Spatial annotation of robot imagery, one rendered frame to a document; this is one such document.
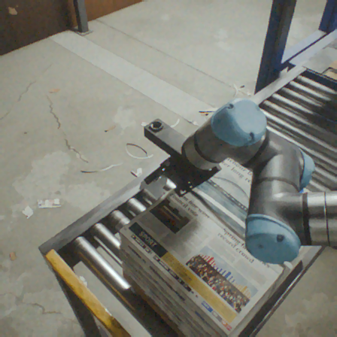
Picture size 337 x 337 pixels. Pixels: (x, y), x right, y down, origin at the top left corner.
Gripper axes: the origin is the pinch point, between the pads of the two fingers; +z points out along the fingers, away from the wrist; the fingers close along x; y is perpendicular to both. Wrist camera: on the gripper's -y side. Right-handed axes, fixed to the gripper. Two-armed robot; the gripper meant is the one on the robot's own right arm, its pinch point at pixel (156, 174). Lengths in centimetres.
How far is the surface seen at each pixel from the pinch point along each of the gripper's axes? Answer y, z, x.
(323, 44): -6, 30, 134
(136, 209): 4.2, 24.0, -0.1
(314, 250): 41.5, -0.3, 24.8
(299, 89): 5, 24, 90
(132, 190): -1.1, 27.2, 3.8
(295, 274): 41.6, -0.2, 14.9
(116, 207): 0.3, 26.4, -3.8
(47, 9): -196, 214, 119
